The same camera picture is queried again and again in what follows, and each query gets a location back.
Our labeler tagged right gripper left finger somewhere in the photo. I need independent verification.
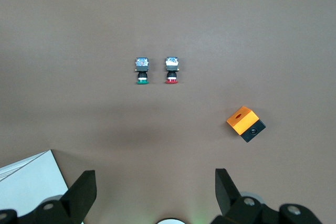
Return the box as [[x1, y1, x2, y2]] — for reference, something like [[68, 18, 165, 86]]
[[19, 170, 97, 224]]

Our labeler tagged green push button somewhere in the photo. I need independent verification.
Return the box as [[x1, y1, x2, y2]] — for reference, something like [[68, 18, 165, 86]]
[[133, 56, 150, 86]]

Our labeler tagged orange box with black base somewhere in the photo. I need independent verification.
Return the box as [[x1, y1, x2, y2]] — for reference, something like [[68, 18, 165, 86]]
[[226, 105, 267, 143]]

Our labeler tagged red push button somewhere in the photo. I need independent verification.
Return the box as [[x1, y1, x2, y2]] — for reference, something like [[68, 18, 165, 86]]
[[164, 56, 181, 85]]

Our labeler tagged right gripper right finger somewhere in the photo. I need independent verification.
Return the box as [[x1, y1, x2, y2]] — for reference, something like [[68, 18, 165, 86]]
[[211, 168, 280, 224]]

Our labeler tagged white drawer cabinet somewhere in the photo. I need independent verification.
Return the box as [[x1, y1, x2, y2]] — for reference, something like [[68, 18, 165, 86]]
[[0, 149, 69, 210]]

